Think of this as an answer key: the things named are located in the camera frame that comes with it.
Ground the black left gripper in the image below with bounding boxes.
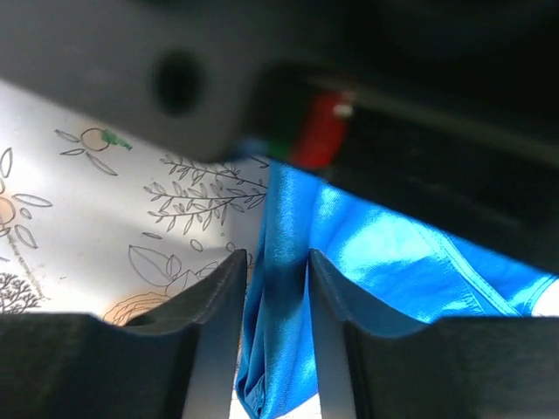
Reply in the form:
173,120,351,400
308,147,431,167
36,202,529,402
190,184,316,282
1,1,558,272

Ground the blue cloth napkin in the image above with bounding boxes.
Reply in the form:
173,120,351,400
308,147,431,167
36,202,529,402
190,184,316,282
236,162,558,418

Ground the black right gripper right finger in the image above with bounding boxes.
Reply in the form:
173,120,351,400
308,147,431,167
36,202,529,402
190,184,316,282
309,251,558,418

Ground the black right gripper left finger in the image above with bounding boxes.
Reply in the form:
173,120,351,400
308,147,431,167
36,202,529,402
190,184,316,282
1,250,247,419

